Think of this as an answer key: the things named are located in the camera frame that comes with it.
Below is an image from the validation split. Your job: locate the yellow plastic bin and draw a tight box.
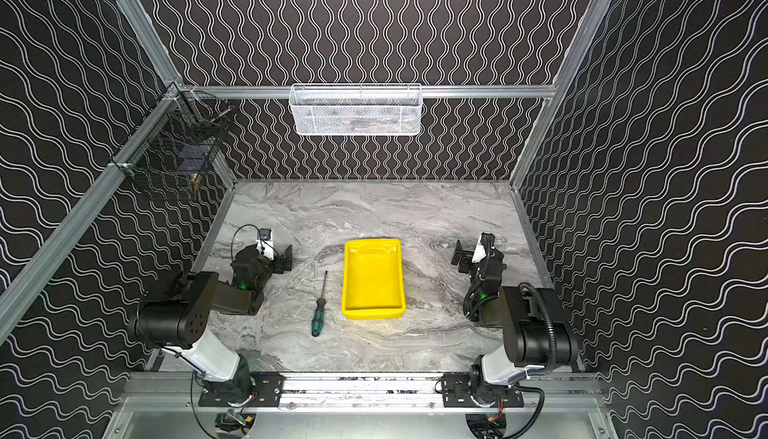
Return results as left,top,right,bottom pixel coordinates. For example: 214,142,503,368
341,238,406,320

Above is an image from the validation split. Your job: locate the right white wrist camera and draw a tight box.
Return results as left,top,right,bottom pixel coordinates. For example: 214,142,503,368
471,232,495,264

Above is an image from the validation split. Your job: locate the black mounting plate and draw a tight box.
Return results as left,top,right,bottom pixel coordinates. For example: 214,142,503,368
436,373,524,408
196,372,285,408

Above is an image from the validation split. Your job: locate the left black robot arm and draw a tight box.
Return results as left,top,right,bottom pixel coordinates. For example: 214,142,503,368
133,244,293,409

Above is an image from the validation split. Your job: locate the white mesh wall basket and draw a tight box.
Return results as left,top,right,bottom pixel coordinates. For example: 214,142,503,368
288,83,424,136

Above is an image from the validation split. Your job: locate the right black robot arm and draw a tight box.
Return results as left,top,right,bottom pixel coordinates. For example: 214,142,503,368
440,233,578,409

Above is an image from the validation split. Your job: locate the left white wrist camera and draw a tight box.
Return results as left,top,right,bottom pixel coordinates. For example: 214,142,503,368
257,228,275,259

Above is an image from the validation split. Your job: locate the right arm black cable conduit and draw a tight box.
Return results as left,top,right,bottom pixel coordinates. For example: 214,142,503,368
503,282,560,439

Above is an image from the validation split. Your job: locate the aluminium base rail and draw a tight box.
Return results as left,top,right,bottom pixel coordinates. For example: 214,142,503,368
119,370,607,411

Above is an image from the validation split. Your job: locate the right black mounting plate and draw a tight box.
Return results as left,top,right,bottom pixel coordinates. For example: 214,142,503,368
436,373,524,408

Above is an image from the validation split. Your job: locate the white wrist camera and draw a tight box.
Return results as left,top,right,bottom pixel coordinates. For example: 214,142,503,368
471,232,495,264
257,228,275,259

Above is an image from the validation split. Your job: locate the black wire wall basket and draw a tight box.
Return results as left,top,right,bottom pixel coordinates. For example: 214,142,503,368
122,91,233,203

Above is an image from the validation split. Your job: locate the green handled screwdriver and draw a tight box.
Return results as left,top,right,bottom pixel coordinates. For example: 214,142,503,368
311,271,328,337

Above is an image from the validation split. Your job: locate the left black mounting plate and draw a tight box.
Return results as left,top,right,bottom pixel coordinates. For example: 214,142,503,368
196,372,285,408

